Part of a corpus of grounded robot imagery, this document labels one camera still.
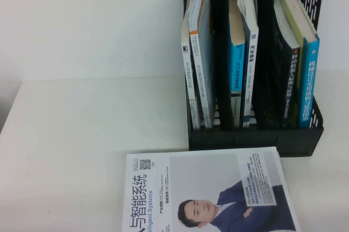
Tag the dark robot textbook orange blob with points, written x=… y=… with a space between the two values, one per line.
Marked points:
x=291 y=79

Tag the thin white spine book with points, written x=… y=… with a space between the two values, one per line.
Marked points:
x=188 y=79

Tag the white book orange stripe spine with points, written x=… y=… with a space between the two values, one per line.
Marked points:
x=203 y=38

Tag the cyan spine book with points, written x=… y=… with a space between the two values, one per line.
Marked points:
x=237 y=65

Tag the white and blue spine book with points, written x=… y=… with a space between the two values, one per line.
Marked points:
x=251 y=79

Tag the thick blue spine book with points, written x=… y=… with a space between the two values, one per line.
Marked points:
x=309 y=84

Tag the white magazine with man portrait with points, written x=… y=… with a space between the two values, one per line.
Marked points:
x=191 y=174

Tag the black plastic file rack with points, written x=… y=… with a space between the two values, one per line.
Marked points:
x=245 y=139

